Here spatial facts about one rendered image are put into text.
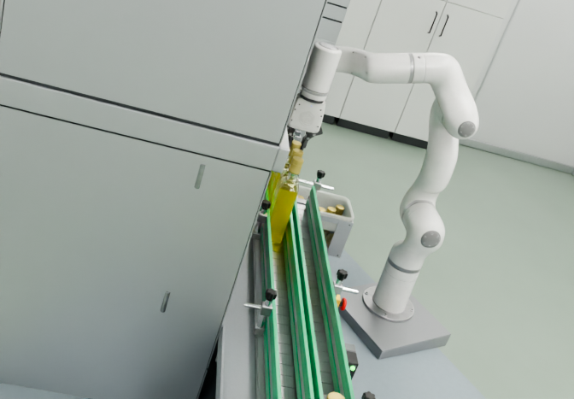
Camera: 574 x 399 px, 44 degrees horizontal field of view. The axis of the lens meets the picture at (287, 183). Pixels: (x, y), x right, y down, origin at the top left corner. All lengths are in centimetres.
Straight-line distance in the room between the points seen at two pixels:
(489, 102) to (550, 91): 58
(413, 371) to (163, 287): 103
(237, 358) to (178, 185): 44
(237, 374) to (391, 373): 81
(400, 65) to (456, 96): 20
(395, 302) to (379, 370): 27
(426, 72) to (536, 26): 484
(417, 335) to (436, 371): 13
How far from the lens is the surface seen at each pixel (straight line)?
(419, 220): 235
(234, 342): 179
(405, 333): 253
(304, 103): 214
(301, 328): 178
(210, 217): 163
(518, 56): 699
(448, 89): 219
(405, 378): 242
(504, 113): 715
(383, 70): 213
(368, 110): 631
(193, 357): 187
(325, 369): 182
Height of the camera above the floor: 217
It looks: 25 degrees down
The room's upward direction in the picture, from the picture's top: 19 degrees clockwise
